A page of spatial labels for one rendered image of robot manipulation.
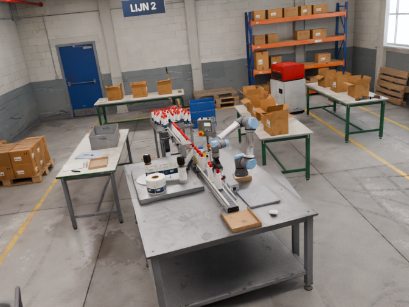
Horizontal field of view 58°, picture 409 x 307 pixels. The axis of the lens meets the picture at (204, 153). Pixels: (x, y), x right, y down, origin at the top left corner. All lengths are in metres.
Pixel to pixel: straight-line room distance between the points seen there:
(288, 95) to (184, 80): 3.61
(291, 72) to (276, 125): 3.92
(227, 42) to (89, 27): 4.03
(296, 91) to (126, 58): 5.09
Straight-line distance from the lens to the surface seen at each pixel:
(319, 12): 11.38
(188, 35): 11.28
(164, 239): 3.12
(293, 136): 5.50
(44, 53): 11.88
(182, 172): 3.85
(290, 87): 9.24
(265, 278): 3.59
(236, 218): 3.28
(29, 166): 7.19
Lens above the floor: 2.51
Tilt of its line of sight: 20 degrees down
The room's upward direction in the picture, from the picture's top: 6 degrees counter-clockwise
